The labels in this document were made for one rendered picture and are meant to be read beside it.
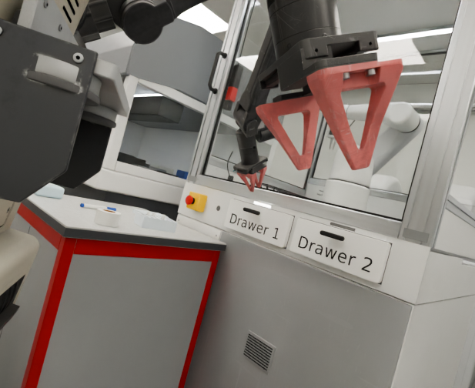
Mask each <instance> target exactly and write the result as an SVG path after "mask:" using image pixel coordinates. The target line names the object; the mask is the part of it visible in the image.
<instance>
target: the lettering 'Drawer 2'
mask: <svg viewBox="0 0 475 388"><path fill-rule="evenodd" d="M302 237H303V238H304V239H306V245H305V246H304V247H301V246H300V243H301V239H302ZM307 245H308V239H307V238H306V237H304V236H301V237H300V240H299V245H298V247H299V248H302V249H305V248H306V247H307ZM318 246H321V245H318ZM321 248H322V249H319V248H317V249H316V250H315V253H316V254H320V255H322V251H323V247H322V246H321ZM318 249H319V250H321V252H320V253H317V252H316V251H317V250H318ZM330 252H331V259H333V257H334V256H335V255H336V252H337V251H335V253H334V254H333V250H332V249H330V251H329V253H328V254H327V247H326V257H328V255H329V254H330ZM341 254H344V255H345V258H344V257H342V256H340V255H341ZM340 258H343V259H346V254H345V253H340V254H339V255H338V260H339V262H341V263H345V262H342V261H340ZM364 259H369V260H370V264H369V265H367V266H364V267H363V268H362V269H361V270H364V271H367V272H368V273H369V272H370V271H369V270H366V269H365V268H366V267H368V266H370V265H371V264H372V262H373V261H372V259H371V258H369V257H365V258H364Z"/></svg>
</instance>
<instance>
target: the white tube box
mask: <svg viewBox="0 0 475 388"><path fill-rule="evenodd" d="M134 223H135V224H137V225H138V226H140V227H142V228H147V229H155V230H160V231H165V232H175V231H176V226H177V222H175V221H173V220H171V219H170V218H167V217H165V219H164V220H163V219H161V216H152V215H151V214H150V216H147V213H142V212H136V214H135V218H134Z"/></svg>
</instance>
